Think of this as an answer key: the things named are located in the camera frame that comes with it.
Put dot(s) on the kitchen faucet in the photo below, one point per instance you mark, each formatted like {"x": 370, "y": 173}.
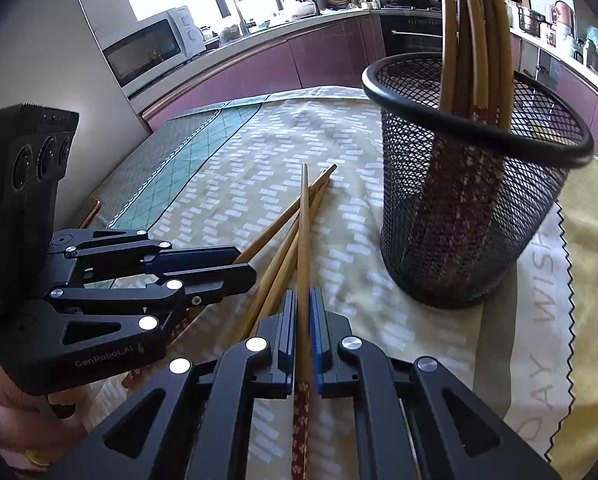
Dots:
{"x": 243, "y": 22}

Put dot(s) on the pink thermos jug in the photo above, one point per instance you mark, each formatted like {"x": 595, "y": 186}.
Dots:
{"x": 563, "y": 14}

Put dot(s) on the black built-in oven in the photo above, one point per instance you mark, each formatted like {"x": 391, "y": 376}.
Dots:
{"x": 411, "y": 32}

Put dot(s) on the patterned tablecloth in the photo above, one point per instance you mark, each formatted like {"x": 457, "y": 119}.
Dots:
{"x": 222, "y": 175}

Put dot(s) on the white microwave oven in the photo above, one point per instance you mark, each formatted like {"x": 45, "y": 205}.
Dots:
{"x": 152, "y": 48}

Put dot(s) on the black mesh utensil holder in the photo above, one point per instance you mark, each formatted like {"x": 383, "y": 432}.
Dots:
{"x": 463, "y": 199}

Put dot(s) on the left hand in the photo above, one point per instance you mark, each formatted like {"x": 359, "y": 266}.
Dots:
{"x": 31, "y": 433}

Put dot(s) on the bamboo chopstick red end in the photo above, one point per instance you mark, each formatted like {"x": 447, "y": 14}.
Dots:
{"x": 504, "y": 59}
{"x": 494, "y": 71}
{"x": 449, "y": 54}
{"x": 294, "y": 249}
{"x": 276, "y": 276}
{"x": 190, "y": 314}
{"x": 301, "y": 401}
{"x": 479, "y": 56}

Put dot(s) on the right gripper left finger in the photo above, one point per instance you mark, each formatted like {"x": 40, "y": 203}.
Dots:
{"x": 273, "y": 377}

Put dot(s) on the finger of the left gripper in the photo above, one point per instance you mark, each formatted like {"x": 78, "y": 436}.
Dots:
{"x": 194, "y": 257}
{"x": 210, "y": 285}

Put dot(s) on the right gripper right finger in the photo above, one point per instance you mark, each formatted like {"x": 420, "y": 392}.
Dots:
{"x": 337, "y": 370}

